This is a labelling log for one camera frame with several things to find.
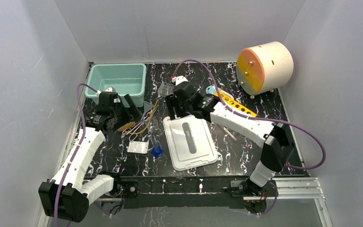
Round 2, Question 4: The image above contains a clear plastic well plate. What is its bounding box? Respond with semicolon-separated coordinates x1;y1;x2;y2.
157;81;174;98

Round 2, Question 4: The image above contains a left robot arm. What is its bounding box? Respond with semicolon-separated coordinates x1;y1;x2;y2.
38;91;141;223

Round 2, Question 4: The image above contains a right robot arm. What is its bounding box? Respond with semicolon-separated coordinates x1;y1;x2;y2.
165;82;295;196

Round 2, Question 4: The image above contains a clear plastic funnel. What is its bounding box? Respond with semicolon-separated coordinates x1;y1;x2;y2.
140;101;157;123

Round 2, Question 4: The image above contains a blue packaged item card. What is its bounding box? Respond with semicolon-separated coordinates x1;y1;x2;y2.
205;86;223;97

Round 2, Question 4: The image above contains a small white plastic bag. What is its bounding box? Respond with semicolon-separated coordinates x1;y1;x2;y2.
127;141;149;154

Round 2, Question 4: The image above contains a white plastic box lid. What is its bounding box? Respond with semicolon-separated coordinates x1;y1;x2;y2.
163;115;218;171

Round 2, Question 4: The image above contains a teal plastic bin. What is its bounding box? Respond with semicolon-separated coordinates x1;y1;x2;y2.
87;63;147;107

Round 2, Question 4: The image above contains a yellow test tube rack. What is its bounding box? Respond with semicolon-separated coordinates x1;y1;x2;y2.
214;89;257;117

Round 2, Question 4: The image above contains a blue capped clear tube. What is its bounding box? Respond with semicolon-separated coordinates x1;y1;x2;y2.
150;134;163;158

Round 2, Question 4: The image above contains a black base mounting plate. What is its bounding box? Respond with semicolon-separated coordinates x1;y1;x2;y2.
92;176;279;214

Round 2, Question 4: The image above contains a cylindrical drawer cabinet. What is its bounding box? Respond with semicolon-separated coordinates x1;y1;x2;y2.
236;42;294;99

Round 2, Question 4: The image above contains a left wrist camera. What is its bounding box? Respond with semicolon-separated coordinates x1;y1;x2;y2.
96;87;118;97

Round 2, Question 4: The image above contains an aluminium frame rail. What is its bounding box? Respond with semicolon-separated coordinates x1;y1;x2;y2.
37;177;326;201

